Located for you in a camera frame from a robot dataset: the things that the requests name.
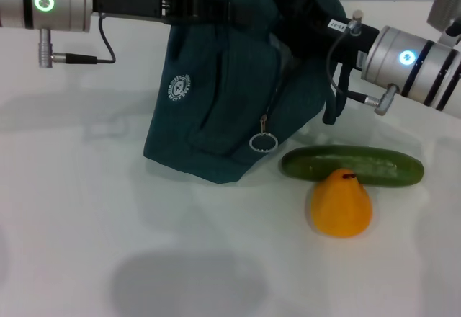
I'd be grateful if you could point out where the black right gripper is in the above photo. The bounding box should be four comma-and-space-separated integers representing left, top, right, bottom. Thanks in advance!
304, 13, 381, 71

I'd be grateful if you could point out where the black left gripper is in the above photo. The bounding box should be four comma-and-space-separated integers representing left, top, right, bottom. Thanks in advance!
91, 0, 261, 27

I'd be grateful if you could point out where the dark teal insulated lunch bag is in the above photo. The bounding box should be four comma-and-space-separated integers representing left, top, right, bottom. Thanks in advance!
143, 0, 352, 186

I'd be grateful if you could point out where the green cucumber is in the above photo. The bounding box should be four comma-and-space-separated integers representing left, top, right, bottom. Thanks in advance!
280, 144, 425, 189

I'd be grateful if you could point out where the orange yellow toy pear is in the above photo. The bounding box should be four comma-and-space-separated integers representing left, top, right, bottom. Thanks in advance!
310, 168, 373, 239

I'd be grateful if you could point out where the dark grey right arm cable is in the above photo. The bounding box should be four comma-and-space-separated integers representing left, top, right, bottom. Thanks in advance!
328, 24, 382, 106

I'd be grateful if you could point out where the dark grey arm cable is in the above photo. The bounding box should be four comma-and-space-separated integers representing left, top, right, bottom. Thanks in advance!
328, 24, 382, 106
53, 14, 117, 66

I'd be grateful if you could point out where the dark grey left arm cable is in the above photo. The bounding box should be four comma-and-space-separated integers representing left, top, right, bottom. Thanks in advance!
53, 14, 117, 66

